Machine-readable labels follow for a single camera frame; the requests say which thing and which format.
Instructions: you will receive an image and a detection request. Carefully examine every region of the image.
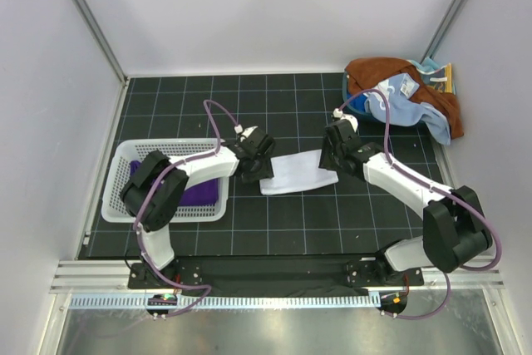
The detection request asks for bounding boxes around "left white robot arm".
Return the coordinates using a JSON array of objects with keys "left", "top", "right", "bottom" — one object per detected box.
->
[{"left": 120, "top": 126, "right": 275, "bottom": 288}]

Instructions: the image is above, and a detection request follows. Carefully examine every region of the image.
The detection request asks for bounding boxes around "purple towel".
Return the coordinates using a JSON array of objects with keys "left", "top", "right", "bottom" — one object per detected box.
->
[{"left": 121, "top": 160, "right": 219, "bottom": 206}]

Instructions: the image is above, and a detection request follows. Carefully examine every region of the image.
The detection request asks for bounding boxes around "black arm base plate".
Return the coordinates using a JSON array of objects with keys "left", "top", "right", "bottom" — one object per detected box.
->
[{"left": 128, "top": 254, "right": 424, "bottom": 296}]

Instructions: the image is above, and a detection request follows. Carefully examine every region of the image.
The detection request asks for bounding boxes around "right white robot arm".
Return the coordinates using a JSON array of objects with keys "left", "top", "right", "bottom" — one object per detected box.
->
[{"left": 319, "top": 116, "right": 494, "bottom": 285}]

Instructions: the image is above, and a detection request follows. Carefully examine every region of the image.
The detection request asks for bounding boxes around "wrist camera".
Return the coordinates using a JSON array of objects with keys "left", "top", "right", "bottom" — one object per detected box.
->
[
  {"left": 238, "top": 126, "right": 258, "bottom": 141},
  {"left": 340, "top": 114, "right": 358, "bottom": 133}
]

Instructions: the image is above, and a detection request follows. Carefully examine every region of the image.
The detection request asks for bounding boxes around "aluminium corner post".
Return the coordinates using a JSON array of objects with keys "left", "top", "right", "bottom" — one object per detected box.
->
[
  {"left": 72, "top": 0, "right": 127, "bottom": 85},
  {"left": 421, "top": 0, "right": 467, "bottom": 60}
]

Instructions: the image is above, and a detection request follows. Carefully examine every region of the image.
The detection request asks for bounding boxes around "blue plastic tub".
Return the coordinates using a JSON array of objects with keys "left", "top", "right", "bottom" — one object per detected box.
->
[{"left": 344, "top": 73, "right": 436, "bottom": 126}]

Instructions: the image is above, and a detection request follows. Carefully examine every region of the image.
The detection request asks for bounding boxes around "yellow patterned cloth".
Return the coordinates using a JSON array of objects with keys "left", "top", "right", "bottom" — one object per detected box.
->
[{"left": 429, "top": 63, "right": 456, "bottom": 95}]

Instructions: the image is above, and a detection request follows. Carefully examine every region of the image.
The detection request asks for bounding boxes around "light blue towel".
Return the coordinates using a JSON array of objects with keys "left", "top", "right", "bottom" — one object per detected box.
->
[{"left": 350, "top": 57, "right": 464, "bottom": 145}]

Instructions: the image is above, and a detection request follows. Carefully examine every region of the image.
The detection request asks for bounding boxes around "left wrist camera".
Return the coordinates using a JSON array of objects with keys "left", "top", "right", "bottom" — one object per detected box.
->
[{"left": 238, "top": 126, "right": 258, "bottom": 141}]

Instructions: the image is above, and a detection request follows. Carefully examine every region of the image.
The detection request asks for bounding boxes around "aluminium front rail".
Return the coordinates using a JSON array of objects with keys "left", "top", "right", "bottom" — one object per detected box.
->
[{"left": 49, "top": 260, "right": 505, "bottom": 293}]

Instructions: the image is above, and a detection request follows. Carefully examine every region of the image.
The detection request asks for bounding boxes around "white towel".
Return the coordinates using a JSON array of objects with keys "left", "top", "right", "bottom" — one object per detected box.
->
[{"left": 259, "top": 150, "right": 338, "bottom": 196}]

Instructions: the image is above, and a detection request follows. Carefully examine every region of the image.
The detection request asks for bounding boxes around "black grid mat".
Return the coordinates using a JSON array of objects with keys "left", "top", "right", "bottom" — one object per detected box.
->
[{"left": 78, "top": 72, "right": 475, "bottom": 259}]

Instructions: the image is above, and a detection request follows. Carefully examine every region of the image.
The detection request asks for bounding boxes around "white slotted cable duct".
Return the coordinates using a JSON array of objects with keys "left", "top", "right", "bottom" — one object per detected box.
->
[{"left": 70, "top": 292, "right": 381, "bottom": 312}]

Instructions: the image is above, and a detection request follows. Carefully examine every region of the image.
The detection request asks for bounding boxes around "white plastic mesh basket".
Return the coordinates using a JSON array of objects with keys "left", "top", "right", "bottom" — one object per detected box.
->
[{"left": 101, "top": 138, "right": 229, "bottom": 224}]

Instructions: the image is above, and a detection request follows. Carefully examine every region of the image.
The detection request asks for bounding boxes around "left aluminium corner post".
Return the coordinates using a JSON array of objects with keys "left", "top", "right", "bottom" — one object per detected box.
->
[{"left": 72, "top": 0, "right": 127, "bottom": 85}]

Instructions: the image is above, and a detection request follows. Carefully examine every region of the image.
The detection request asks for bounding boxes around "right aluminium corner post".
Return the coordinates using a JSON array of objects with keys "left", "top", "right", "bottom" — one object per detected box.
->
[{"left": 421, "top": 0, "right": 467, "bottom": 60}]

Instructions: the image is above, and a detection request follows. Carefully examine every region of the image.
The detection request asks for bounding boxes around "brown towel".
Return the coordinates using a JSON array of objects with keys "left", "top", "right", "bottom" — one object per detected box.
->
[{"left": 345, "top": 57, "right": 464, "bottom": 140}]

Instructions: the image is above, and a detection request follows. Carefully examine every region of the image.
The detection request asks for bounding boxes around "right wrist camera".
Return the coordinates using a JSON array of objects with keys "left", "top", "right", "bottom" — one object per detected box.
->
[{"left": 340, "top": 114, "right": 358, "bottom": 133}]

